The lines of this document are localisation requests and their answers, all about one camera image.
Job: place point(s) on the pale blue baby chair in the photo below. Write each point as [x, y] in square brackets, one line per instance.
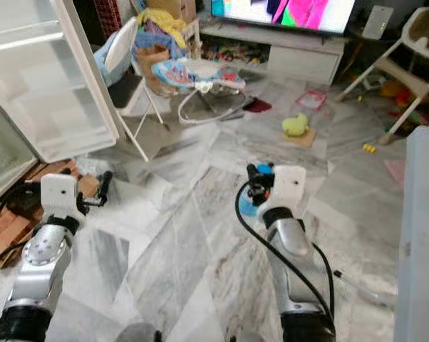
[122, 46]

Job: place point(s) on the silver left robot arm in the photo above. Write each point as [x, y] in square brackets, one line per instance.
[40, 271]

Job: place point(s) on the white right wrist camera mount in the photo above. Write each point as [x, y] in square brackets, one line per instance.
[289, 185]

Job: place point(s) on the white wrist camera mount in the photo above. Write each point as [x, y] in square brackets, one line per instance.
[289, 185]
[59, 194]

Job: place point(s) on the flat screen television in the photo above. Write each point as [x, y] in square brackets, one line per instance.
[278, 13]

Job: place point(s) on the dark red cloth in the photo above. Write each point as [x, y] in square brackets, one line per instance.
[259, 105]

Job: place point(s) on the brown cardboard box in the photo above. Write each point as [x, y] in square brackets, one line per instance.
[150, 63]

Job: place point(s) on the small tan cardboard sheet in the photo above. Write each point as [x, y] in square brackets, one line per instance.
[307, 140]

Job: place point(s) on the white rectangular device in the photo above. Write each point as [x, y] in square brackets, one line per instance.
[377, 21]

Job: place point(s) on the yellow green duck toy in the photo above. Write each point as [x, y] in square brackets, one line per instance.
[295, 125]

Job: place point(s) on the silver fridge door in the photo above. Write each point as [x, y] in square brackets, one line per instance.
[58, 92]

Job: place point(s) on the colourful baby bouncer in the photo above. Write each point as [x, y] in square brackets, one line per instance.
[193, 73]

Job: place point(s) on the white wooden high chair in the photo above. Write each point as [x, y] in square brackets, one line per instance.
[407, 71]

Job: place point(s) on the small yellow toy pieces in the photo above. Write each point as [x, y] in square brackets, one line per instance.
[370, 148]

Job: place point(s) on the white television stand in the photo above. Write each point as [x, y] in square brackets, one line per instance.
[303, 60]

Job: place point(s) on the yellow cloth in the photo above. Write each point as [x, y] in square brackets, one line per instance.
[161, 23]

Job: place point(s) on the grey left robot leg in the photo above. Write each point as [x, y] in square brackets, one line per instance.
[136, 333]

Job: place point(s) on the pale grey plastic box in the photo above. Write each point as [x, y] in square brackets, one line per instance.
[421, 235]

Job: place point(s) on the orange plastic toy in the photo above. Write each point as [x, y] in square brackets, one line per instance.
[396, 91]

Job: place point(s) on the light blue cloth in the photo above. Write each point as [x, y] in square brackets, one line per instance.
[106, 64]

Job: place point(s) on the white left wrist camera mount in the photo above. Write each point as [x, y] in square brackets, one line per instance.
[59, 194]

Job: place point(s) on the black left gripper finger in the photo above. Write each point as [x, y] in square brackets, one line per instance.
[105, 185]

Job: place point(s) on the pink floor mat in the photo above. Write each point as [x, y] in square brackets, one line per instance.
[396, 172]

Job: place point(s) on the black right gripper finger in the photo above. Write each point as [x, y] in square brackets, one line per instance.
[252, 172]

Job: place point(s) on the clear plastic tube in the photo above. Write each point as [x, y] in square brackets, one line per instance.
[364, 285]

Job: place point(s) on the pink plastic tray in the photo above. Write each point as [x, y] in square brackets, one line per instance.
[312, 98]

